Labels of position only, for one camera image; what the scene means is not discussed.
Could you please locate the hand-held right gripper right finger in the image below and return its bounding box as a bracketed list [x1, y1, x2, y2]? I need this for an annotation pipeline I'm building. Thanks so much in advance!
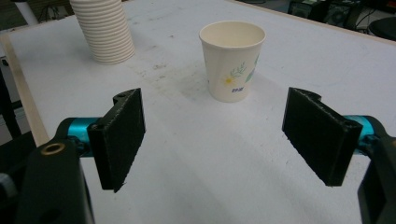
[281, 86, 375, 188]

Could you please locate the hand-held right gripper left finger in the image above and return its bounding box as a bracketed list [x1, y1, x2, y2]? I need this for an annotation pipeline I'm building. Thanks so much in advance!
[55, 87, 147, 194]

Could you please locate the stack of ribbed paper cups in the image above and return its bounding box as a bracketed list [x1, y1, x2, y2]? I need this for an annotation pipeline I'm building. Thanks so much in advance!
[68, 0, 136, 66]

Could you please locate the floral white paper cup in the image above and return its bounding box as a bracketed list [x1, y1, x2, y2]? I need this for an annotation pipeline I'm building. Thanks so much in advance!
[198, 20, 267, 104]

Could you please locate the white foam mat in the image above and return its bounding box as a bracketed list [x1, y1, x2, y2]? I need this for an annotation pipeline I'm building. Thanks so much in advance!
[6, 0, 396, 224]

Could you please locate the wooden table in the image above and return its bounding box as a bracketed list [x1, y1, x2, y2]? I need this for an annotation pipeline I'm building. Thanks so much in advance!
[0, 0, 396, 147]

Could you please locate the black computer tower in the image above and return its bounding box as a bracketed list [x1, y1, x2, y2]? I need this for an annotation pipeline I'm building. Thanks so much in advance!
[321, 1, 369, 31]

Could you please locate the black round stool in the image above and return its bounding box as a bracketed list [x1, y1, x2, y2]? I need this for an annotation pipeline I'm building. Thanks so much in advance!
[368, 16, 396, 42]

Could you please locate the black metal frame stand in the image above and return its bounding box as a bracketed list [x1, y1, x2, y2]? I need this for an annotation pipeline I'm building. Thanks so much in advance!
[0, 66, 23, 142]

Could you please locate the white post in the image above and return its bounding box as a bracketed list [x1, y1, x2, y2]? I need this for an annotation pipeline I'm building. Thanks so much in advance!
[12, 0, 39, 26]

